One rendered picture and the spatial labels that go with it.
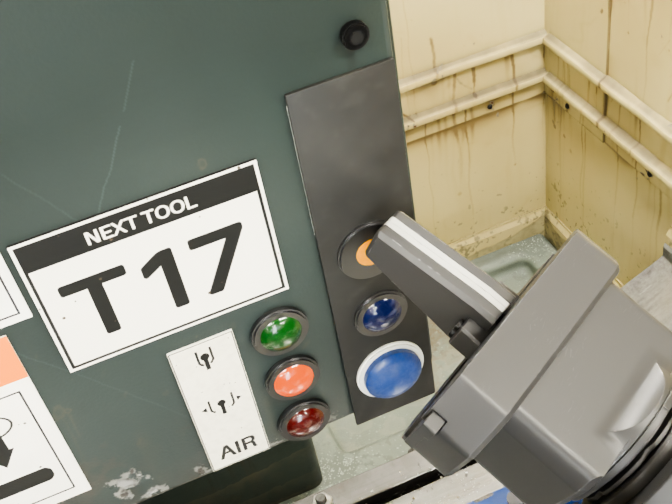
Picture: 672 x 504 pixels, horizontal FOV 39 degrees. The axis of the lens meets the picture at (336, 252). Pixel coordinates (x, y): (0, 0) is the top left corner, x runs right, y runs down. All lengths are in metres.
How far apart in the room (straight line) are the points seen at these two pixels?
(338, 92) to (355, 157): 0.03
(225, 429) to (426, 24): 1.25
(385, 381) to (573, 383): 0.12
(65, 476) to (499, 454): 0.20
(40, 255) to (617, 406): 0.22
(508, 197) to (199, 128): 1.62
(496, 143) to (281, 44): 1.52
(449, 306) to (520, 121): 1.48
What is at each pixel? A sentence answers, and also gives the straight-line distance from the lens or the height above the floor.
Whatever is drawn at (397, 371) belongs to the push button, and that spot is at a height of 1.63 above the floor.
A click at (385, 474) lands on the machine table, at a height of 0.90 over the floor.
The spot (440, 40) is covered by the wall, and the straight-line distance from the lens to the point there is 1.67.
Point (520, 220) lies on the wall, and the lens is 2.00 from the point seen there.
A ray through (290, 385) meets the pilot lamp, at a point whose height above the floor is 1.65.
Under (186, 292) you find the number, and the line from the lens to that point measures 0.39.
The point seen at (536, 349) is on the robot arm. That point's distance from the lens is 0.36.
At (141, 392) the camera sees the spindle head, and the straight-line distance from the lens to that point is 0.43.
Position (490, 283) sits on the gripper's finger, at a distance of 0.38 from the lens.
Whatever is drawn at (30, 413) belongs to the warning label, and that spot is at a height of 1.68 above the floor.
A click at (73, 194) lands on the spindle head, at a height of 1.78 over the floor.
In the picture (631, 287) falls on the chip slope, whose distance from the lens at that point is 1.65.
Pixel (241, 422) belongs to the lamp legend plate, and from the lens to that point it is 0.46.
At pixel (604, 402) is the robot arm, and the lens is 0.37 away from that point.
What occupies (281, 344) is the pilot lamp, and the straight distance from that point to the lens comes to 0.42.
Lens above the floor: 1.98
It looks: 41 degrees down
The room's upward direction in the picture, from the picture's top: 11 degrees counter-clockwise
